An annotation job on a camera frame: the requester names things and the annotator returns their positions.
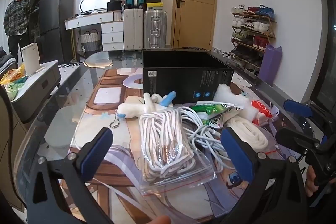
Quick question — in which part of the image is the round white disc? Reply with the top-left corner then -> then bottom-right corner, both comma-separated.
84,57 -> 113,68

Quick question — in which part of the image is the person's right hand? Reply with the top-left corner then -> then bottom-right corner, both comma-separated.
304,168 -> 320,198

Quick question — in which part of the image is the silver suitcase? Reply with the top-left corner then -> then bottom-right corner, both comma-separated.
143,10 -> 168,49

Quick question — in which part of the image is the white lace coil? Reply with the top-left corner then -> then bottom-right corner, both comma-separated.
225,115 -> 269,151

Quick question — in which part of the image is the grey side cabinet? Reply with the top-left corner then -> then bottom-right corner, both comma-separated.
10,60 -> 62,124

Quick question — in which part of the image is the white tabletop appliance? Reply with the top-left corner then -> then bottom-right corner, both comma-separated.
21,43 -> 41,76

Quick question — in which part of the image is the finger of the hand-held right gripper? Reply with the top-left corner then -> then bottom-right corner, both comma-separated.
275,127 -> 327,162
283,99 -> 328,125

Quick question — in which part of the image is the purple bag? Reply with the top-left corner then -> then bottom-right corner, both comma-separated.
259,44 -> 283,85

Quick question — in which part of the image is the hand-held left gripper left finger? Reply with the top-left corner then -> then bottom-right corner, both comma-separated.
16,127 -> 114,224

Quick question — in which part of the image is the black refrigerator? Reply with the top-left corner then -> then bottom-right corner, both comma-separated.
39,0 -> 75,63

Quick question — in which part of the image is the black storage box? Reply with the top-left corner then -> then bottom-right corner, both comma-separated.
106,1 -> 124,12

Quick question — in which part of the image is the clear bag of white rope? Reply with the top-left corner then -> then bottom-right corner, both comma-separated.
139,106 -> 216,195

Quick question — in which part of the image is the beige suitcase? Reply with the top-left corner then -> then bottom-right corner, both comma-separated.
123,7 -> 144,50

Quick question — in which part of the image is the wooden shoe rack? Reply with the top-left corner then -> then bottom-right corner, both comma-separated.
230,5 -> 277,75

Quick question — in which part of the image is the white plush toy keychain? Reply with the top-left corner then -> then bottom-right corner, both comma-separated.
110,91 -> 177,130

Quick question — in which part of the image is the white cable bundle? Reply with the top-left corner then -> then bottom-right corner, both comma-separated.
181,106 -> 237,170

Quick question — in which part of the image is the green snack bag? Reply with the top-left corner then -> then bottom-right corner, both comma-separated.
5,81 -> 20,101

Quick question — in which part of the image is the black cardboard box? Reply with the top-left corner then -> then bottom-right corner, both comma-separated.
142,49 -> 235,105

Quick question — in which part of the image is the person's left hand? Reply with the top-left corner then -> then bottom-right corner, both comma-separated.
146,215 -> 172,224

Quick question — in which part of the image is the red white packet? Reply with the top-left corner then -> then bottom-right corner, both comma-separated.
251,99 -> 273,126

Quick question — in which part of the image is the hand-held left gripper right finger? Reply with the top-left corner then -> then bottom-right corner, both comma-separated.
220,127 -> 308,224

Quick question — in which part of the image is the white foam wrap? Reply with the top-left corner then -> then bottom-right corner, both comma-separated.
213,83 -> 259,119

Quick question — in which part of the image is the group of racked sneakers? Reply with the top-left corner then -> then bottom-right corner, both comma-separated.
230,4 -> 276,72

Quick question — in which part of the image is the row of loose shoes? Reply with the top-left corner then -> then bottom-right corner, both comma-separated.
212,47 -> 232,57

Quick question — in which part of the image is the white desk with drawers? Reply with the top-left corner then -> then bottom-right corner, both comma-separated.
65,12 -> 124,52

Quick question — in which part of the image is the dark striped cloth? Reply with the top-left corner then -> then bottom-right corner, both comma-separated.
0,47 -> 17,75

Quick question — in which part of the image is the yellow snack bag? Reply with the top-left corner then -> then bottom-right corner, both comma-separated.
0,68 -> 26,84

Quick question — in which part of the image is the woven laundry basket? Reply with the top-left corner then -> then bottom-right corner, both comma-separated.
79,29 -> 102,51

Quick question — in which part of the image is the white green snack packet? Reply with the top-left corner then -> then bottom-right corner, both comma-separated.
202,106 -> 245,128

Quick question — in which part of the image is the oval white mirror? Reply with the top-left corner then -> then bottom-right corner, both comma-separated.
79,0 -> 112,15

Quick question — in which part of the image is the yellow black shoe box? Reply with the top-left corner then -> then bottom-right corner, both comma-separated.
146,2 -> 163,11

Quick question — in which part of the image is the dark glass door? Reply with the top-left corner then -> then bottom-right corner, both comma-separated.
310,0 -> 336,114

